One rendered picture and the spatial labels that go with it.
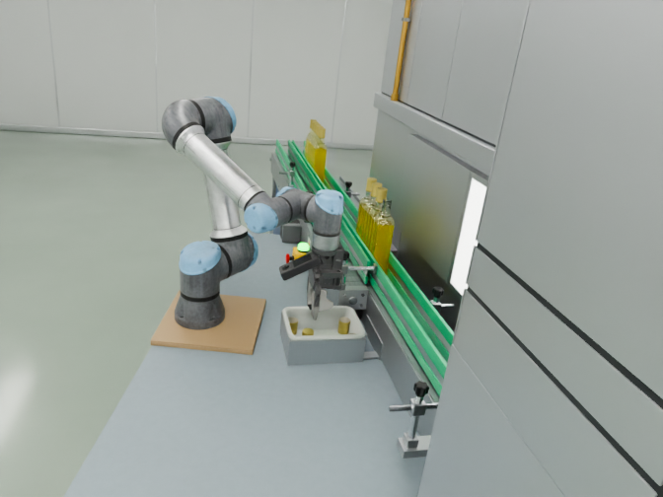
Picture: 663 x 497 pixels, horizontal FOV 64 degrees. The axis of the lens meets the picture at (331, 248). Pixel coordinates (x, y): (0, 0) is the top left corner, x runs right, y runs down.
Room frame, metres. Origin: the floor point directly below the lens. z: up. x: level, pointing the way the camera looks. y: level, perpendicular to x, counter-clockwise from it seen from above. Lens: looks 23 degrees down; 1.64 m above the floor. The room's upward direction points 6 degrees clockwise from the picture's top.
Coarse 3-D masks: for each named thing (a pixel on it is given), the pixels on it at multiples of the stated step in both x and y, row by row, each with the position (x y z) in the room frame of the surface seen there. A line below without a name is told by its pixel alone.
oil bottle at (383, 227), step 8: (376, 216) 1.64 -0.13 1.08; (384, 216) 1.63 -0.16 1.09; (376, 224) 1.63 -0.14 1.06; (384, 224) 1.61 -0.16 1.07; (392, 224) 1.62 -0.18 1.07; (376, 232) 1.62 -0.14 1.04; (384, 232) 1.61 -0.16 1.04; (392, 232) 1.62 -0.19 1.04; (376, 240) 1.61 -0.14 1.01; (384, 240) 1.61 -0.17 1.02; (376, 248) 1.61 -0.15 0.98; (384, 248) 1.62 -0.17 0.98; (376, 256) 1.61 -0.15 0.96; (384, 256) 1.62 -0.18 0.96; (384, 264) 1.62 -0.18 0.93
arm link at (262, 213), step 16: (176, 112) 1.44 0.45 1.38; (192, 112) 1.47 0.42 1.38; (176, 128) 1.40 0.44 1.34; (192, 128) 1.41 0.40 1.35; (176, 144) 1.39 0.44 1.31; (192, 144) 1.38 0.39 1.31; (208, 144) 1.39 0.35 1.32; (192, 160) 1.38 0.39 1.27; (208, 160) 1.35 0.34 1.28; (224, 160) 1.36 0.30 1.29; (208, 176) 1.35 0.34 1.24; (224, 176) 1.32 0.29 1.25; (240, 176) 1.33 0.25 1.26; (240, 192) 1.29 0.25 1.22; (256, 192) 1.29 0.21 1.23; (256, 208) 1.24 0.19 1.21; (272, 208) 1.26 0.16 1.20; (288, 208) 1.31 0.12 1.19; (256, 224) 1.24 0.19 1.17; (272, 224) 1.25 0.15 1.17
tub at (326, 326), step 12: (288, 312) 1.41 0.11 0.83; (300, 312) 1.42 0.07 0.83; (324, 312) 1.44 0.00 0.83; (336, 312) 1.45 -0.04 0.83; (348, 312) 1.45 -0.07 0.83; (288, 324) 1.32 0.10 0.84; (300, 324) 1.42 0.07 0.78; (312, 324) 1.43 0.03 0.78; (324, 324) 1.44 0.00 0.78; (336, 324) 1.45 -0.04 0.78; (360, 324) 1.36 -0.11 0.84; (300, 336) 1.26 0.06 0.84; (312, 336) 1.27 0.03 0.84; (324, 336) 1.28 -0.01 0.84; (336, 336) 1.28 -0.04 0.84; (348, 336) 1.29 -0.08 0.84; (360, 336) 1.30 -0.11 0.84
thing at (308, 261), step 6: (312, 252) 1.35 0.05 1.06; (300, 258) 1.34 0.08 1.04; (306, 258) 1.33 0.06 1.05; (312, 258) 1.32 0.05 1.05; (318, 258) 1.31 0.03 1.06; (288, 264) 1.32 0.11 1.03; (294, 264) 1.32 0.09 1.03; (300, 264) 1.31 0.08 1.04; (306, 264) 1.31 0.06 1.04; (312, 264) 1.31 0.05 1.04; (318, 264) 1.31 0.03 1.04; (282, 270) 1.31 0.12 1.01; (288, 270) 1.30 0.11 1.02; (294, 270) 1.30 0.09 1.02; (300, 270) 1.30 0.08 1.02; (306, 270) 1.31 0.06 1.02; (282, 276) 1.29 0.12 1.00; (288, 276) 1.30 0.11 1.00
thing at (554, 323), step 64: (576, 0) 0.58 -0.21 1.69; (640, 0) 0.49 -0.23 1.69; (576, 64) 0.55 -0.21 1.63; (640, 64) 0.47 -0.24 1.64; (512, 128) 0.63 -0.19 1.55; (576, 128) 0.53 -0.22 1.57; (640, 128) 0.45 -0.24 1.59; (512, 192) 0.60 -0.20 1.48; (576, 192) 0.50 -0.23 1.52; (640, 192) 0.43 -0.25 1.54; (512, 256) 0.57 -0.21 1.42; (576, 256) 0.48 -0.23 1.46; (640, 256) 0.41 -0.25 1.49; (512, 320) 0.54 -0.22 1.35; (576, 320) 0.45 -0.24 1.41; (640, 320) 0.39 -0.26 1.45; (512, 384) 0.52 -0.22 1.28; (576, 384) 0.43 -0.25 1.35; (640, 384) 0.37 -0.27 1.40; (576, 448) 0.41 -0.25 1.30; (640, 448) 0.35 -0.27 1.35
